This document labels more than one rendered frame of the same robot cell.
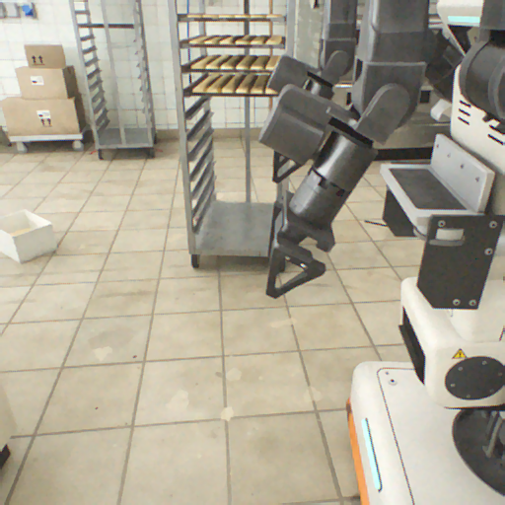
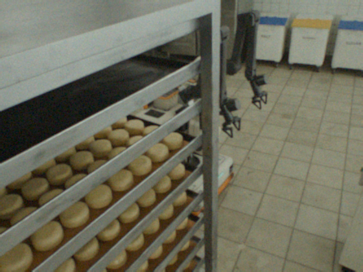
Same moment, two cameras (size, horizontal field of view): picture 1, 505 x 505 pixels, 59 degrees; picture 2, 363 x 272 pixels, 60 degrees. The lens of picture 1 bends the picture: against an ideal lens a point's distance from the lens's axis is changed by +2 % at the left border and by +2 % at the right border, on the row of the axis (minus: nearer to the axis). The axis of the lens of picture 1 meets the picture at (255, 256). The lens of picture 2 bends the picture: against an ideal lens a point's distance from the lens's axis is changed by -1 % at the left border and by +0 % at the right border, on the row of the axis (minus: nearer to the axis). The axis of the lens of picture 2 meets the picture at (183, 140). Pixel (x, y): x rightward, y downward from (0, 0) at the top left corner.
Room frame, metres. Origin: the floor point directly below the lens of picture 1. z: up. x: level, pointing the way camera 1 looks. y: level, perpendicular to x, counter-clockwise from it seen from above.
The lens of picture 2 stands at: (2.50, 0.61, 1.91)
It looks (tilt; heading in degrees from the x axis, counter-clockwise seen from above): 33 degrees down; 214
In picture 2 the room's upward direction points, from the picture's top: 3 degrees counter-clockwise
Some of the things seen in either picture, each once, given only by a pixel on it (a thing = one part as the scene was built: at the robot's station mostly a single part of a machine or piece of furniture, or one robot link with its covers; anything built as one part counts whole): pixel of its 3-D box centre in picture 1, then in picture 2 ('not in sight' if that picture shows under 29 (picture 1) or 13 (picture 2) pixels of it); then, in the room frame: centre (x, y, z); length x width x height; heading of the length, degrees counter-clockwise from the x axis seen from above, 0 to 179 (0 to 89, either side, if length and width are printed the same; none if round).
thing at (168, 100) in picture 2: not in sight; (168, 97); (0.68, -0.72, 0.87); 0.23 x 0.15 x 0.11; 177
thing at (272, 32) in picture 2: not in sight; (268, 39); (-2.82, -1.09, 0.38); 0.64 x 0.54 x 0.77; 8
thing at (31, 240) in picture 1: (22, 235); not in sight; (2.21, 1.28, 0.08); 0.30 x 0.22 x 0.16; 51
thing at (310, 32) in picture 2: not in sight; (309, 43); (-2.88, -0.44, 0.38); 0.64 x 0.54 x 0.77; 6
